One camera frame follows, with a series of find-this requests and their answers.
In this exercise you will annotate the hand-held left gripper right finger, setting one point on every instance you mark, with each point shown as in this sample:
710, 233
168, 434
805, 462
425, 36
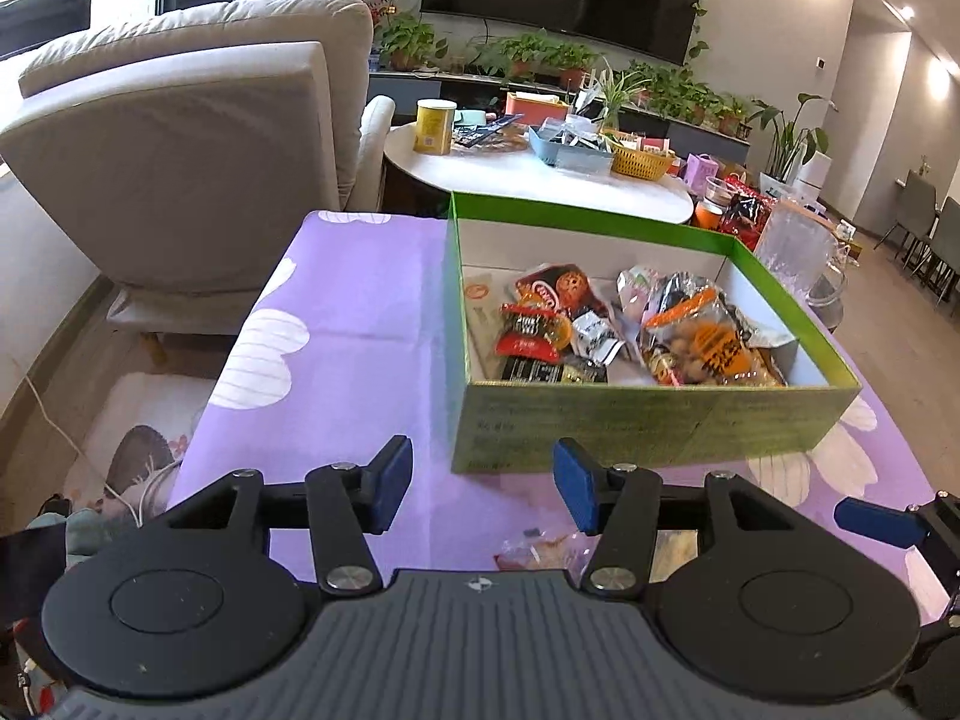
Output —
574, 486

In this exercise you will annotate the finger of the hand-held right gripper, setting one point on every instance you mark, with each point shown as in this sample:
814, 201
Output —
877, 523

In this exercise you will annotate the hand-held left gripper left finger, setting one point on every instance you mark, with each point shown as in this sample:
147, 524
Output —
390, 486

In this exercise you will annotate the green cardboard box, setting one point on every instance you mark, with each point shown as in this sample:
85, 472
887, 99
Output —
600, 427

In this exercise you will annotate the clear pale snack packet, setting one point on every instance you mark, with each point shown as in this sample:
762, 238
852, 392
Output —
540, 552

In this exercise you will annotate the black snack packet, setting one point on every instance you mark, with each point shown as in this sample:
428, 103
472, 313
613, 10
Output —
540, 371

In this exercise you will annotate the small white grey packet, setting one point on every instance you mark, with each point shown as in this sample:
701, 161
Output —
596, 337

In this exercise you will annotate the large orange black snack bag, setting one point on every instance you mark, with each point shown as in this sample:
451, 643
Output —
705, 337

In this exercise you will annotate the purple printed tablecloth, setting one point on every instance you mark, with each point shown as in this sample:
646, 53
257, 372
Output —
360, 315

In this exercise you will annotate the printed floor mat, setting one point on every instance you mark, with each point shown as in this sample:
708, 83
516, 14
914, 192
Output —
150, 420

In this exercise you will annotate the clear glass pitcher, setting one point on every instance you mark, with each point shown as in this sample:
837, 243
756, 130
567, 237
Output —
795, 247

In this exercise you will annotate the grey dining chair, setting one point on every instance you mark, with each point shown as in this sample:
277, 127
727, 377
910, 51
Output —
946, 244
919, 206

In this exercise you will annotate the orange cup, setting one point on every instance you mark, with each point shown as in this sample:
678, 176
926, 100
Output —
705, 216

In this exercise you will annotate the round white table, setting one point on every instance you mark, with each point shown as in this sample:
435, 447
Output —
525, 181

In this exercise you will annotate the pile of red snack bags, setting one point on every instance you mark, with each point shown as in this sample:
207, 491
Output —
746, 214

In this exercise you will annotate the blue tray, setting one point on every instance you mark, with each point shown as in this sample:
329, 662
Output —
577, 159

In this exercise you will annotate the yellow woven basket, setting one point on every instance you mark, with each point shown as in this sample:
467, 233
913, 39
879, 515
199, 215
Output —
637, 165

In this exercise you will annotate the pink box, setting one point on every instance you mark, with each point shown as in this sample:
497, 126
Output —
701, 172

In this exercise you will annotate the white humidifier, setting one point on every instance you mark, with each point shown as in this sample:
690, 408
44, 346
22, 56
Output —
814, 174

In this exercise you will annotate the yellow can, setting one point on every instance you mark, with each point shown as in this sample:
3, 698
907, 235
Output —
435, 131

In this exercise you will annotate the dark printed leaflets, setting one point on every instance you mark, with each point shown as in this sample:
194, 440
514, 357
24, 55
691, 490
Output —
484, 133

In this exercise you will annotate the dark cloth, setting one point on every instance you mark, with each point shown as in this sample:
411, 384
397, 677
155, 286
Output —
30, 570

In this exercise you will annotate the beige armchair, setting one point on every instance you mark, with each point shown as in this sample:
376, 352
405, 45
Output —
187, 165

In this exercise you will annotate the orange tissue box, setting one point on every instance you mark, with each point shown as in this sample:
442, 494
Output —
525, 109

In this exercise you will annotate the spider plant in vase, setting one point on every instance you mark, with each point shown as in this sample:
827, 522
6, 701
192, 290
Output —
619, 94

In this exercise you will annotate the large leaf potted plant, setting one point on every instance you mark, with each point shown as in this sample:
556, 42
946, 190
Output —
787, 135

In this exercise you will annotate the potted green plant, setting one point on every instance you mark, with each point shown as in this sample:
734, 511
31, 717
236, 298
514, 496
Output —
521, 52
574, 60
409, 37
731, 118
682, 94

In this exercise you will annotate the grey television cabinet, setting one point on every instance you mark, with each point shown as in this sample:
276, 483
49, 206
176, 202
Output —
390, 82

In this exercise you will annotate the red flower arrangement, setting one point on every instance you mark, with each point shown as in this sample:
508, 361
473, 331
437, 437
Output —
379, 0

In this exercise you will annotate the hanging green vine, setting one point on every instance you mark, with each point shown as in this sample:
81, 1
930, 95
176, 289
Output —
703, 15

